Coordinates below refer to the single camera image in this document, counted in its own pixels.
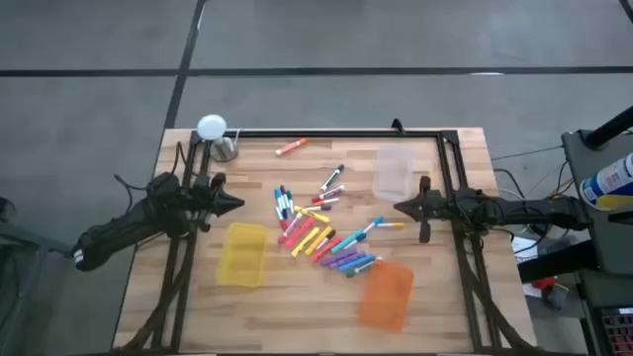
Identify white paper sheet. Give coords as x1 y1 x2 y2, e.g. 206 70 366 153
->
511 235 540 263

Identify white blue wipes canister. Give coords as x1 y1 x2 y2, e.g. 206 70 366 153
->
579 151 633 212

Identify teal highlighter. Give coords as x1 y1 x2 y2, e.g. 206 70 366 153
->
329 228 365 255

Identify black floor cable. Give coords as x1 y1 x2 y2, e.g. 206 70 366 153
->
492 144 565 162

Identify black backlit keyboard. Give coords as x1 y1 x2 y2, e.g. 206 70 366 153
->
599 306 633 356

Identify yellow translucent plastic bin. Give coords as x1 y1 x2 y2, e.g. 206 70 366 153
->
216 222 271 289

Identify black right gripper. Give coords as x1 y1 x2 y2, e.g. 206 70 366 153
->
393 175 466 244

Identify white bulb table lamp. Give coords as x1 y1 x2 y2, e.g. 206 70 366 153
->
196 114 239 163

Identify pink Expo marker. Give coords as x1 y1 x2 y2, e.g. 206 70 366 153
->
283 212 305 238

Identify black aluminium table frame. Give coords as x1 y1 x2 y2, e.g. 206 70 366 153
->
112 128 538 356

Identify red tool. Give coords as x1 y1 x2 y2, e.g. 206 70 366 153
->
532 276 559 294

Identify black cap thin marker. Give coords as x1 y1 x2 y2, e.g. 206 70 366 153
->
315 228 337 251

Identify black side cart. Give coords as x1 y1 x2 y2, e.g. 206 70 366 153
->
561 129 633 278

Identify clear plastic bin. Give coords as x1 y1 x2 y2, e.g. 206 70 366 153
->
371 143 417 204

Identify green Expo marker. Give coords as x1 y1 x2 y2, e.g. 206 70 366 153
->
344 255 384 279
319 164 346 193

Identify orange translucent plastic bin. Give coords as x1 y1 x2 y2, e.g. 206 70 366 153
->
356 260 415 334

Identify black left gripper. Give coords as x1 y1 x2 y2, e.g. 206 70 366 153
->
190 171 246 233

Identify purple highlighter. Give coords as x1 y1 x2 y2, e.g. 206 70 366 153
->
319 247 358 268
327 251 367 270

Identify dark metal stand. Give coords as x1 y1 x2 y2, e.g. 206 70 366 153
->
0 196 80 356

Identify orange Expo marker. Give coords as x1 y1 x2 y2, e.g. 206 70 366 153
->
275 137 310 157

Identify golden yellow highlighter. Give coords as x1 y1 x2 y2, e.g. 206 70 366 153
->
304 225 334 257

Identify black pole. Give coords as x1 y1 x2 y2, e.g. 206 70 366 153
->
583 105 633 151

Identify light blue highlighter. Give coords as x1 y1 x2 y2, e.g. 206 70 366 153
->
338 253 378 273

